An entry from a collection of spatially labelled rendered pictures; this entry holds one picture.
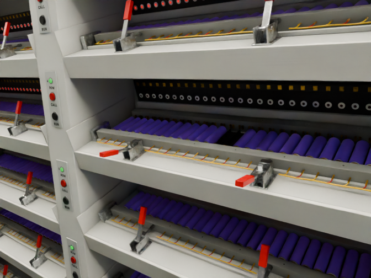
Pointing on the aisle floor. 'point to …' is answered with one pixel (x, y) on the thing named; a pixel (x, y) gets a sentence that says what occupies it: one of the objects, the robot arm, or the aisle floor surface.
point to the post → (81, 103)
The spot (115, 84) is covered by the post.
